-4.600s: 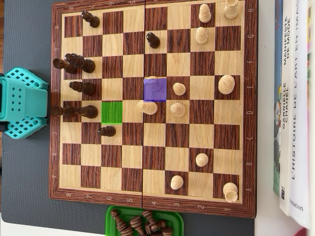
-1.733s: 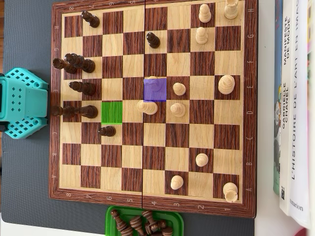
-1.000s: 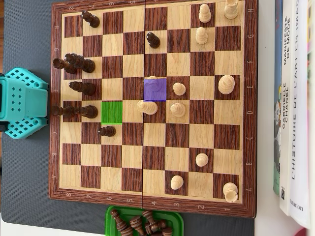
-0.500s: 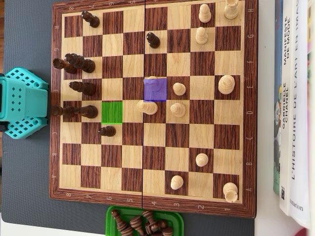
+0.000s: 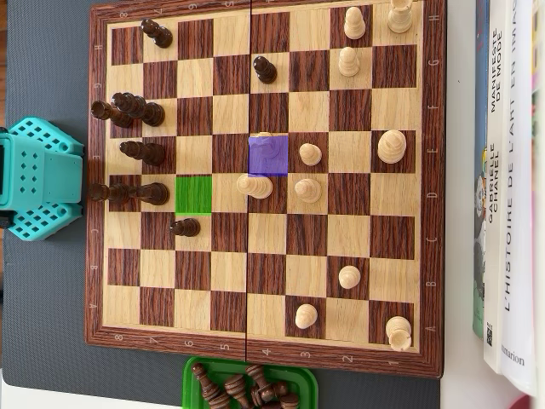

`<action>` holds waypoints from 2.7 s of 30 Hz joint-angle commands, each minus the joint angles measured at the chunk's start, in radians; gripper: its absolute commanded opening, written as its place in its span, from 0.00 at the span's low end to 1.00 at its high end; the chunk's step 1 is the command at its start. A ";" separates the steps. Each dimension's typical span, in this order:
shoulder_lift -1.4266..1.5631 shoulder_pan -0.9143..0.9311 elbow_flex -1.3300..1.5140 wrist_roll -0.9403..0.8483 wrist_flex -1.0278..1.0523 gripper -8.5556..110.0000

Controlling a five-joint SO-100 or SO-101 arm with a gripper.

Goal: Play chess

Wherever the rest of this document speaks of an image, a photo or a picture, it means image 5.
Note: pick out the light wooden knight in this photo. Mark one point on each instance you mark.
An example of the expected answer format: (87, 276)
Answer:
(268, 151)

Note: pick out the captured dark chess piece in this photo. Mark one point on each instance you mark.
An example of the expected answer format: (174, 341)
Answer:
(289, 401)
(236, 387)
(209, 387)
(259, 377)
(281, 389)

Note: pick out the light wooden queen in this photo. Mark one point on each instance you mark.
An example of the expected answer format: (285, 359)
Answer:
(257, 186)

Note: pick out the light wooden bishop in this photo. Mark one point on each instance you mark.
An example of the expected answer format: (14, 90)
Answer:
(308, 190)

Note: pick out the light wooden pawn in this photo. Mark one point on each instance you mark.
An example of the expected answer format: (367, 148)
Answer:
(310, 154)
(354, 24)
(349, 63)
(305, 316)
(349, 277)

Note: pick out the wooden folding chessboard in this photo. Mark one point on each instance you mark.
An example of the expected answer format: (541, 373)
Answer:
(230, 272)

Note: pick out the dark wooden pawn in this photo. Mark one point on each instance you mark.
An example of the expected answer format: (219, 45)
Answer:
(189, 228)
(266, 72)
(162, 37)

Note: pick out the dark wooden bishop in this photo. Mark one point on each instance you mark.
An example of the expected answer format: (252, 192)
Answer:
(155, 194)
(151, 154)

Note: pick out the light wooden king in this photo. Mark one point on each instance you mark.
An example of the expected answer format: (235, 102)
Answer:
(391, 147)

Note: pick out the dark wooden queen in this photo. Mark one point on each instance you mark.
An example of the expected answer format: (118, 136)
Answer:
(151, 114)

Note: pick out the dark wooden king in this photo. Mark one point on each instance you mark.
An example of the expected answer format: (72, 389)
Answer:
(100, 191)

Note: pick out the light wooden rook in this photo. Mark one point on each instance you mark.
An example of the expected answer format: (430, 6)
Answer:
(399, 332)
(400, 19)

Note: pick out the green plastic tray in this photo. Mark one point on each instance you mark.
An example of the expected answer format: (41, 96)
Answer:
(306, 383)

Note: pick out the dark wooden rook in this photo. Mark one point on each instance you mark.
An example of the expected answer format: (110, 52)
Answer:
(102, 111)

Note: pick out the blue illustrated book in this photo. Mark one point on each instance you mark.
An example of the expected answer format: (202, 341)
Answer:
(480, 213)

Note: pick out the white Gabrielle Chanel book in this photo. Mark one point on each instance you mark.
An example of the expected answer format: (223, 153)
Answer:
(493, 255)

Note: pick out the dark grey mat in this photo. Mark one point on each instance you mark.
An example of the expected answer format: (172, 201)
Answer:
(42, 298)

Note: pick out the white art history book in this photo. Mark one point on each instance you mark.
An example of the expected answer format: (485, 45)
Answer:
(517, 255)

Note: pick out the pink object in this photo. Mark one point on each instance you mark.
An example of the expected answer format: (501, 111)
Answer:
(526, 404)

